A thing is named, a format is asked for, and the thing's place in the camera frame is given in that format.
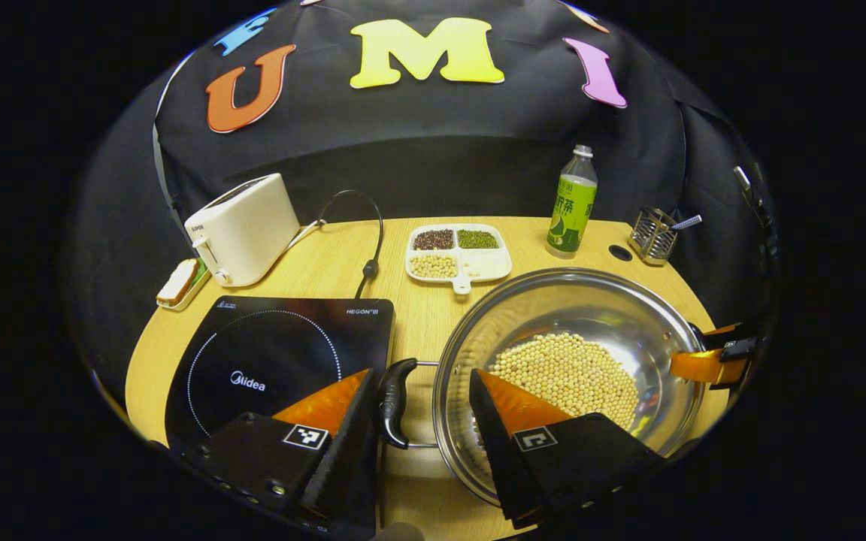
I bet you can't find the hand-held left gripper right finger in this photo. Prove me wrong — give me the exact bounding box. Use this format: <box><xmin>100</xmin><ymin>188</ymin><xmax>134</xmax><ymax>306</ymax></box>
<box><xmin>468</xmin><ymin>368</ymin><xmax>667</xmax><ymax>530</ymax></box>

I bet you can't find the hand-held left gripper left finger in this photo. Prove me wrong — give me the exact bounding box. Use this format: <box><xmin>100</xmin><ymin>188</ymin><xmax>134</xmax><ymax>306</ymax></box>
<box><xmin>181</xmin><ymin>367</ymin><xmax>381</xmax><ymax>538</ymax></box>

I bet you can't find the black induction cooktop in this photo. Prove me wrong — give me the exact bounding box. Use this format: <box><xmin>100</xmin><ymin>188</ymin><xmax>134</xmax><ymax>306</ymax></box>
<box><xmin>165</xmin><ymin>295</ymin><xmax>396</xmax><ymax>536</ymax></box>

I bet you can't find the stainless steel pot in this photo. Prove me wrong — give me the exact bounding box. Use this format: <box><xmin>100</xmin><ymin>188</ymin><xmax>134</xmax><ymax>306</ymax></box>
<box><xmin>378</xmin><ymin>267</ymin><xmax>707</xmax><ymax>508</ymax></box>

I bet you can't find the large pile of soybeans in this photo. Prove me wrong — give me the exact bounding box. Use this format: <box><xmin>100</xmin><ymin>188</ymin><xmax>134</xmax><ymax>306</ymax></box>
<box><xmin>487</xmin><ymin>332</ymin><xmax>640</xmax><ymax>431</ymax></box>

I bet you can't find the grey and black device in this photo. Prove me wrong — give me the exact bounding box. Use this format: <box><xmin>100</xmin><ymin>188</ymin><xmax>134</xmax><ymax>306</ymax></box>
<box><xmin>732</xmin><ymin>165</ymin><xmax>781</xmax><ymax>260</ymax></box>

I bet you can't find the white divided tray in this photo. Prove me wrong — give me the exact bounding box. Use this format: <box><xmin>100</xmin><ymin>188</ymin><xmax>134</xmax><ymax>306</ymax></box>
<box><xmin>404</xmin><ymin>223</ymin><xmax>513</xmax><ymax>295</ymax></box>

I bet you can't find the green tea bottle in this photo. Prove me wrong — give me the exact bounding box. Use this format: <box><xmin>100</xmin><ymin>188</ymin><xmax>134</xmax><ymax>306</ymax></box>
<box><xmin>546</xmin><ymin>144</ymin><xmax>598</xmax><ymax>260</ymax></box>

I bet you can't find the small pile of soybeans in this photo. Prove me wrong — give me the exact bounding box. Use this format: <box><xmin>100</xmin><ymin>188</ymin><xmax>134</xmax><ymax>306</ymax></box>
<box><xmin>410</xmin><ymin>254</ymin><xmax>458</xmax><ymax>280</ymax></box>

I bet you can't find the pile of dark red beans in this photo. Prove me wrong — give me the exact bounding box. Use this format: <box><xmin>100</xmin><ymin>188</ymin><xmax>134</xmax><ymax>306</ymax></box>
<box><xmin>412</xmin><ymin>228</ymin><xmax>455</xmax><ymax>251</ymax></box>

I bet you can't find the white toaster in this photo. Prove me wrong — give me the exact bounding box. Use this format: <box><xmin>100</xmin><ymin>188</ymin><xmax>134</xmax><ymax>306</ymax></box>
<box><xmin>183</xmin><ymin>173</ymin><xmax>302</xmax><ymax>288</ymax></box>

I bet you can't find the metal wire holder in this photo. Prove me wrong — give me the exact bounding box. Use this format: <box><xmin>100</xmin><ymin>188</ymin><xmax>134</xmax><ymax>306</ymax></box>
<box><xmin>627</xmin><ymin>206</ymin><xmax>680</xmax><ymax>267</ymax></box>

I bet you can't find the black power cable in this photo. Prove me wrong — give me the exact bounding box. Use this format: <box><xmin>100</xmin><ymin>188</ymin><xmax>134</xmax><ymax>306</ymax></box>
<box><xmin>316</xmin><ymin>189</ymin><xmax>385</xmax><ymax>300</ymax></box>

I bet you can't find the white toaster cable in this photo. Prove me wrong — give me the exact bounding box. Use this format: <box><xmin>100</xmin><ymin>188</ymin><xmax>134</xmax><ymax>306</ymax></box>
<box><xmin>286</xmin><ymin>218</ymin><xmax>326</xmax><ymax>252</ymax></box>

